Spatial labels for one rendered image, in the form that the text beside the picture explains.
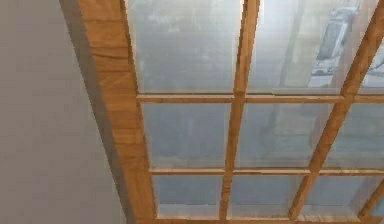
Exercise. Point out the wooden framed window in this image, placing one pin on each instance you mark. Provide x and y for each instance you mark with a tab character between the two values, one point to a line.
113	100

